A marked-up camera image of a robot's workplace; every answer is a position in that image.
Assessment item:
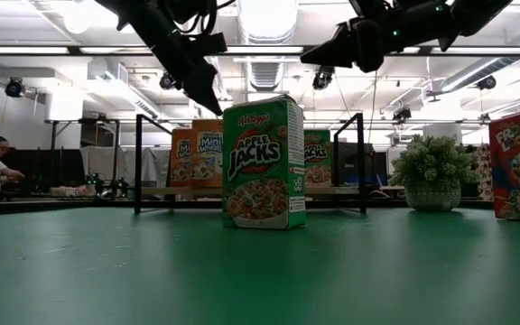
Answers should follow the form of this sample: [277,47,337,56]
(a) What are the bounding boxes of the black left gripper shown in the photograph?
[126,4,224,116]

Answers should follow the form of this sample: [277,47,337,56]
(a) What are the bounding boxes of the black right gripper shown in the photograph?
[300,3,459,74]

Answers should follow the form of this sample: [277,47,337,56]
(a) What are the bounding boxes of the green Apple Jacks cereal box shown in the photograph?
[303,129,333,189]
[221,94,307,230]

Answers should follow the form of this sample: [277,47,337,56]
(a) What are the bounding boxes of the red Froot Loops cereal box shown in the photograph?
[488,106,520,225]

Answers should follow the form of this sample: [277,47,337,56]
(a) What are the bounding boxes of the black monitor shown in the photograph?
[330,142,376,187]

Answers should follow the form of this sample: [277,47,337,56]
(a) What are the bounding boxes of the white draped cloth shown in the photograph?
[79,144,171,187]

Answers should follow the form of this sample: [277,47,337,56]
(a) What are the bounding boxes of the potted green plant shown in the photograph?
[388,134,480,212]

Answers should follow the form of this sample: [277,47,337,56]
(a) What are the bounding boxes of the black partition panel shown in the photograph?
[0,147,85,189]

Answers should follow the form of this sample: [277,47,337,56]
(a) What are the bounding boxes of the brown patterned cloth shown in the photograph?
[475,143,496,201]

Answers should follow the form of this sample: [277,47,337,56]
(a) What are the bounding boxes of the green table mat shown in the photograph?
[0,206,520,325]

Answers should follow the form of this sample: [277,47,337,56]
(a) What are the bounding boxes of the black overhead camera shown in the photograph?
[312,65,336,90]

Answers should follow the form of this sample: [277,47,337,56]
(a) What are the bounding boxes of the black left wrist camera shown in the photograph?
[191,32,228,58]

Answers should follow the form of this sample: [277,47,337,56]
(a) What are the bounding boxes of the silver ceiling duct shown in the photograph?
[237,0,300,45]

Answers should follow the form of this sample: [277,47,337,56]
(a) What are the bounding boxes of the wooden shelf with black frame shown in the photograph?
[133,112,368,216]

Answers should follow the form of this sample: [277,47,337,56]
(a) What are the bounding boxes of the black overhead frame bar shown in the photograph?
[0,43,520,59]

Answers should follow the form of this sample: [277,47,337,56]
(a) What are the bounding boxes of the black table frame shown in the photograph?
[0,197,520,218]

